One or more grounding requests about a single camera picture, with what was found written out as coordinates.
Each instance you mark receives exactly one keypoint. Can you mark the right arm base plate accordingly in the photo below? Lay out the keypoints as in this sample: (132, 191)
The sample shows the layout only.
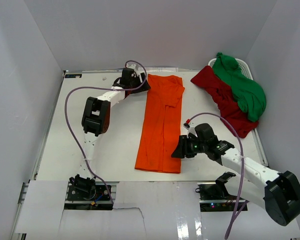
(213, 199)

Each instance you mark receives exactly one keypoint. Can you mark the black label sticker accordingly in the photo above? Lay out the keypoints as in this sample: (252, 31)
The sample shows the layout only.
(72, 76)

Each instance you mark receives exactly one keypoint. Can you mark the white paper sheet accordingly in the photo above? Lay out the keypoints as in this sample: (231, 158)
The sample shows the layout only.
(151, 69)

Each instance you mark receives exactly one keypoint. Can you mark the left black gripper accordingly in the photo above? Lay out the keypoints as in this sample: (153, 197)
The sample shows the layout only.
(146, 87)

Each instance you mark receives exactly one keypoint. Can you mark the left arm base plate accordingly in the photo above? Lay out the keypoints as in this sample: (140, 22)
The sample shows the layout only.
(97, 200)

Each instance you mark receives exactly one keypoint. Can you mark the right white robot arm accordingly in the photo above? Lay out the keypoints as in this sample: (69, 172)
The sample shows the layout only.
(278, 193)

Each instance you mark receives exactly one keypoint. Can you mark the white perforated laundry basket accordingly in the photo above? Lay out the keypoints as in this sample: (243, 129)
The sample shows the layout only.
(245, 70)

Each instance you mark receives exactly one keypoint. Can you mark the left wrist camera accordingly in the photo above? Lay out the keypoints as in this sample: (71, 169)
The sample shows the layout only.
(138, 69)

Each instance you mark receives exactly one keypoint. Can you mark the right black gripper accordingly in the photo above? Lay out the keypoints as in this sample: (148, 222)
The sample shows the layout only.
(182, 150)

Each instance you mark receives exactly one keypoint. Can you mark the orange t shirt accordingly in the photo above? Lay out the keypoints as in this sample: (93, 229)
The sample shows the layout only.
(161, 126)

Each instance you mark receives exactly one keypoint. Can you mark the green t shirt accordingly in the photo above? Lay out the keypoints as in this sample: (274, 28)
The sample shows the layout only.
(248, 94)

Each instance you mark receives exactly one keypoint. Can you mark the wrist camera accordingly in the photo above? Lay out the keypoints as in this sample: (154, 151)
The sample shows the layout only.
(190, 127)
(138, 69)

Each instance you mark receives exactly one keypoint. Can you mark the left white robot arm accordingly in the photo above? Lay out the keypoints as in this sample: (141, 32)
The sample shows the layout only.
(96, 120)

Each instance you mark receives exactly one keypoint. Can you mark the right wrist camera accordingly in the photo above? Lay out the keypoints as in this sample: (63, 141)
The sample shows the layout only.
(190, 127)

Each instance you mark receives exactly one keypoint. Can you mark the red t shirt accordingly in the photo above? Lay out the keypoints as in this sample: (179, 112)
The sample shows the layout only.
(222, 96)

